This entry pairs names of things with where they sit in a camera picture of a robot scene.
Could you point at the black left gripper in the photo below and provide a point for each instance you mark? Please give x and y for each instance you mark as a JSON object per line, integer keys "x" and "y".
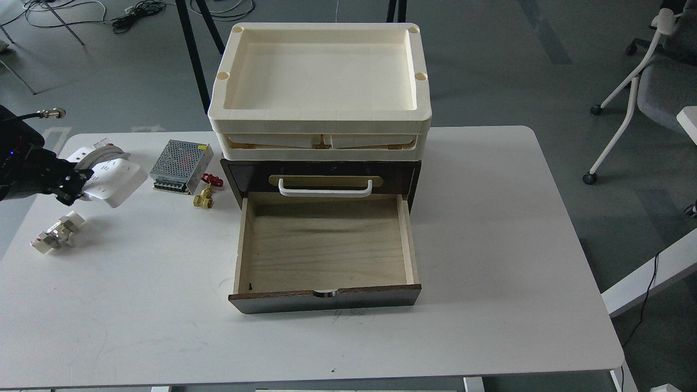
{"x": 59, "y": 176}

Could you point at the open wooden drawer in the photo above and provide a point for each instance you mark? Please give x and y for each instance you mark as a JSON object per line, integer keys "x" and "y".
{"x": 300, "y": 254}

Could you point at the white power strip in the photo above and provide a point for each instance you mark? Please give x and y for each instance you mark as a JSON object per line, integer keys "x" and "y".
{"x": 115, "y": 176}

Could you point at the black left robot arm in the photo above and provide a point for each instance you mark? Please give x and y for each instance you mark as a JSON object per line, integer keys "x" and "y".
{"x": 28, "y": 168}

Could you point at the cream plastic top tray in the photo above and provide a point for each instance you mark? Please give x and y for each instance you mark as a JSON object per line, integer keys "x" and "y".
{"x": 322, "y": 92}

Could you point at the white office chair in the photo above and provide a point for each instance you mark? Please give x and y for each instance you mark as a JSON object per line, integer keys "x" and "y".
{"x": 663, "y": 84}

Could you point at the brass valve red handle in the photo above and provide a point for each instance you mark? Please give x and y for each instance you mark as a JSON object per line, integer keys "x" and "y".
{"x": 204, "y": 199}

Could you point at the dark wooden cabinet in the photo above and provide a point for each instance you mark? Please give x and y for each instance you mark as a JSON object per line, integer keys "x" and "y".
{"x": 322, "y": 184}

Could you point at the metal mesh power supply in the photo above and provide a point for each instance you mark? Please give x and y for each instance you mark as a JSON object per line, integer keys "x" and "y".
{"x": 180, "y": 166}

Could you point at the white side table edge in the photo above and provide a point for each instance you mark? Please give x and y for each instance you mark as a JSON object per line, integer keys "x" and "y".
{"x": 674, "y": 263}

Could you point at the white circuit breaker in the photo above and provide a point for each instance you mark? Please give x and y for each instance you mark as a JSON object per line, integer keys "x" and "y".
{"x": 103, "y": 143}

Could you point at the white metal connector part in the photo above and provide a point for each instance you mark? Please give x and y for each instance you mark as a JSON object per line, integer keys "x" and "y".
{"x": 59, "y": 234}

